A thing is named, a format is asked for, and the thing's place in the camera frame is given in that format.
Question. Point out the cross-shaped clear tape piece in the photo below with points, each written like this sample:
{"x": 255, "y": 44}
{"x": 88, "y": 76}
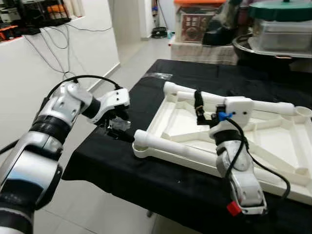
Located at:
{"x": 119, "y": 129}

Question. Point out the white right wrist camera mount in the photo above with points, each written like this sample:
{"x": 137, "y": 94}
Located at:
{"x": 239, "y": 107}

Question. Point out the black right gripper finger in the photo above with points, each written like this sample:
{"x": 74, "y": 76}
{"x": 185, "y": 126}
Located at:
{"x": 198, "y": 105}

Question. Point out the white plastic table top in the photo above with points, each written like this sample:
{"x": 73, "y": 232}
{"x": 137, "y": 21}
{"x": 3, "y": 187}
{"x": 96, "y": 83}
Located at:
{"x": 273, "y": 141}

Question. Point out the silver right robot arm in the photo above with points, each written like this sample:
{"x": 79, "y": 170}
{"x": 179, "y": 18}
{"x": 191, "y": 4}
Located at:
{"x": 243, "y": 185}

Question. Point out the green pot lid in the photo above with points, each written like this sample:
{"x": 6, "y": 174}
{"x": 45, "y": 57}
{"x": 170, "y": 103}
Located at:
{"x": 282, "y": 10}

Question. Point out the black tablecloth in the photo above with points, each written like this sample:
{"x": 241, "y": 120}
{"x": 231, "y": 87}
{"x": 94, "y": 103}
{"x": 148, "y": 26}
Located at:
{"x": 161, "y": 185}

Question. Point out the clear plastic storage box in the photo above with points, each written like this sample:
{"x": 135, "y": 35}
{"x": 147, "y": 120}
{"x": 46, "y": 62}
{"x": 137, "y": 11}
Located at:
{"x": 282, "y": 36}

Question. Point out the black round floor object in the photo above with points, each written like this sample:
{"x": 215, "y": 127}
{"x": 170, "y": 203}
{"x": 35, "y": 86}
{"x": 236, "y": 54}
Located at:
{"x": 159, "y": 32}

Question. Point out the clear tape strip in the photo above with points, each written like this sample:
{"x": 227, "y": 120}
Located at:
{"x": 160, "y": 76}

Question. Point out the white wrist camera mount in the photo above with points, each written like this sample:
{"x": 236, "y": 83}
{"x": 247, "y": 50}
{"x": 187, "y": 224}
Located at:
{"x": 114, "y": 100}
{"x": 239, "y": 107}

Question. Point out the black bag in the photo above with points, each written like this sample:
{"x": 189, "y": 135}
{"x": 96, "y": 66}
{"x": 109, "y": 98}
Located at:
{"x": 222, "y": 31}

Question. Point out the black wok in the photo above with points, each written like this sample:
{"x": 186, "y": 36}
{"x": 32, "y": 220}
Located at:
{"x": 263, "y": 57}

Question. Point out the beige patterned bench cloth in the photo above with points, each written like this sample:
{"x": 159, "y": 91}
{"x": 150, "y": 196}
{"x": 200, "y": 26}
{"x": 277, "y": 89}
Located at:
{"x": 202, "y": 53}

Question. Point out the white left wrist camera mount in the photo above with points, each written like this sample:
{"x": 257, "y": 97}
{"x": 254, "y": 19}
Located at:
{"x": 114, "y": 100}

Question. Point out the storage box with orange lid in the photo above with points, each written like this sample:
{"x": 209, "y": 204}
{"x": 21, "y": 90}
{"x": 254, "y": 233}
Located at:
{"x": 192, "y": 24}

